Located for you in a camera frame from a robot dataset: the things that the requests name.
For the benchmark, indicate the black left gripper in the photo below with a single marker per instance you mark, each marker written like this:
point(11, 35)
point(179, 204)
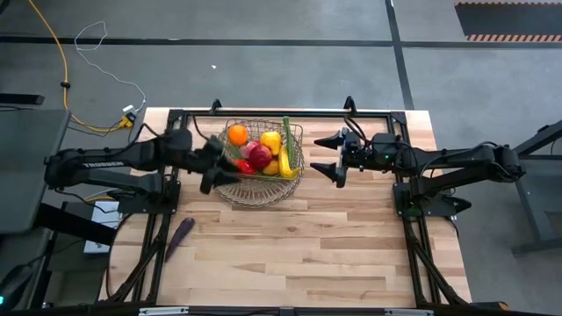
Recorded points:
point(208, 155)

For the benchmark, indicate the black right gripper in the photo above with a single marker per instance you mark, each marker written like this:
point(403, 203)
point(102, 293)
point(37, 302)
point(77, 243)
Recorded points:
point(360, 162)

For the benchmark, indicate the red bell pepper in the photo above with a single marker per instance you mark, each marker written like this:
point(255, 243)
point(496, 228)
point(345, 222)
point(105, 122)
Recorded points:
point(243, 167)

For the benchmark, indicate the pink peach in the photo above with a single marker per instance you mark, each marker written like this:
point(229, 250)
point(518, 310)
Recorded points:
point(248, 149)

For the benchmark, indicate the orange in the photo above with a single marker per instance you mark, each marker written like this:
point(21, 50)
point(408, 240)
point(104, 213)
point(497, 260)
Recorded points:
point(237, 134)

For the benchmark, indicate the dark red round fruit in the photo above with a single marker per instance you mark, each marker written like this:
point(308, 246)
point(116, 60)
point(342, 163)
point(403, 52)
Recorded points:
point(261, 156)

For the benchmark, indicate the yellow banana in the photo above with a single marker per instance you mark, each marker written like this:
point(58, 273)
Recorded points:
point(285, 162)

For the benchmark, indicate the green long beans bunch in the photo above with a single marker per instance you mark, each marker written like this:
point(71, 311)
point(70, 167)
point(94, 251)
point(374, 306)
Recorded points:
point(288, 136)

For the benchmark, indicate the small yellow orange fruit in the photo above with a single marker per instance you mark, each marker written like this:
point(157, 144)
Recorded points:
point(271, 168)

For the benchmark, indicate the yellow bell pepper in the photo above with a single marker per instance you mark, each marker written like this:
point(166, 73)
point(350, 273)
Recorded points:
point(271, 141)

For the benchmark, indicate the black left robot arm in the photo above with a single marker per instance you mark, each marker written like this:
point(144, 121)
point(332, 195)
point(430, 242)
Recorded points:
point(105, 164)

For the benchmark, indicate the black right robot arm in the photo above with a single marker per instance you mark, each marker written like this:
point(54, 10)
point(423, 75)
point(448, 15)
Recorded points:
point(461, 160)

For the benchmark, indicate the round woven placemat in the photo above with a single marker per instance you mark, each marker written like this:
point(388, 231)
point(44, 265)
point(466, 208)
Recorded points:
point(259, 193)

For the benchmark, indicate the purple eggplant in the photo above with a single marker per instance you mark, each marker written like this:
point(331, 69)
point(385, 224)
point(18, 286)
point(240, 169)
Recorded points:
point(180, 237)

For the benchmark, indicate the white paper sheet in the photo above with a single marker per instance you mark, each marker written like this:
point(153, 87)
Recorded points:
point(103, 224)

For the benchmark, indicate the grey desk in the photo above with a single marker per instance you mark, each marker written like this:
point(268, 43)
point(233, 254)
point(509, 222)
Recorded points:
point(30, 167)

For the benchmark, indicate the black mat striped edge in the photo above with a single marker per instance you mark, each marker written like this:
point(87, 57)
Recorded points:
point(509, 19)

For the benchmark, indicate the black computer mouse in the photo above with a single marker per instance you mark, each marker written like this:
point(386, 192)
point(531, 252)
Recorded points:
point(15, 285)

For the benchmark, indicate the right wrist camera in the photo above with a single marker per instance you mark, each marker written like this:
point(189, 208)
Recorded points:
point(358, 141)

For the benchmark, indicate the black metal table frame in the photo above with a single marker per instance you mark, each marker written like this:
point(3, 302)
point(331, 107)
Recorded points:
point(397, 117)

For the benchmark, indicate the black desk leg frame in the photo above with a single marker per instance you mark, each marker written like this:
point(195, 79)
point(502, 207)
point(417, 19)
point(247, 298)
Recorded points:
point(531, 206)

